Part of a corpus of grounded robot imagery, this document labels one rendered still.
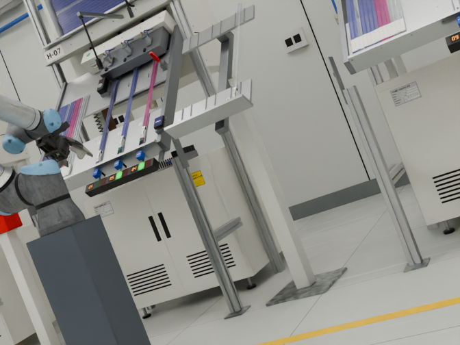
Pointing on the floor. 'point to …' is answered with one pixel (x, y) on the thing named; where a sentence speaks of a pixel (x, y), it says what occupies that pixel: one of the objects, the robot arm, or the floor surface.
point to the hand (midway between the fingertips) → (80, 159)
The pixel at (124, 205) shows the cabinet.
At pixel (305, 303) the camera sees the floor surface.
